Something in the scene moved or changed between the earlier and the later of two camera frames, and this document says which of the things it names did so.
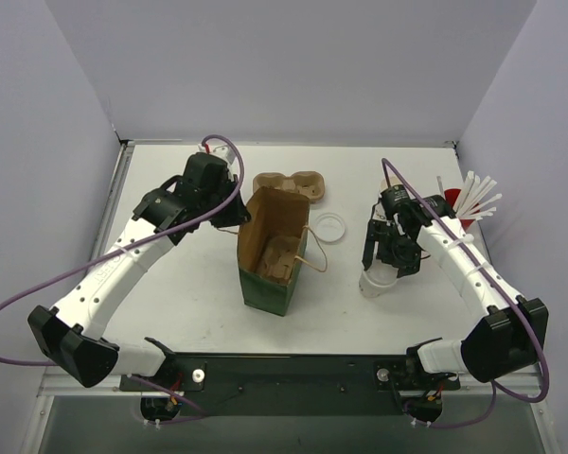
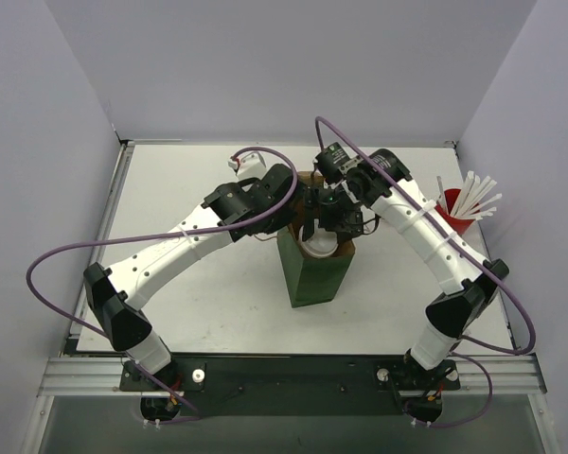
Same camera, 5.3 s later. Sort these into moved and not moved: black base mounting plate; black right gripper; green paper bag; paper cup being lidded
Moved: black right gripper; paper cup being lidded; green paper bag
Not moved: black base mounting plate
